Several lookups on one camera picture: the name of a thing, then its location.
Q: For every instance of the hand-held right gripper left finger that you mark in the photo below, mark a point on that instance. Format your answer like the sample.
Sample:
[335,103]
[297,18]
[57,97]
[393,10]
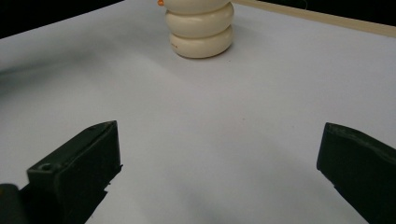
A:
[77,168]

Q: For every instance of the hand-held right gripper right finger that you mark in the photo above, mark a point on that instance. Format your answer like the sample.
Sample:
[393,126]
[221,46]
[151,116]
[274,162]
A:
[361,165]

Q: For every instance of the cream ringed holder cup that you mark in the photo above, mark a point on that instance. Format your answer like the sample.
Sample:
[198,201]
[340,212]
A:
[200,31]

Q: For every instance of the white table cover sheet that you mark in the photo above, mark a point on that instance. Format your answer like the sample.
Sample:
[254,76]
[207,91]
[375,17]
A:
[199,109]

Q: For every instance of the wooden table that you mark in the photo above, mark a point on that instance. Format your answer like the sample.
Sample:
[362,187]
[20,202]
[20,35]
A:
[327,18]

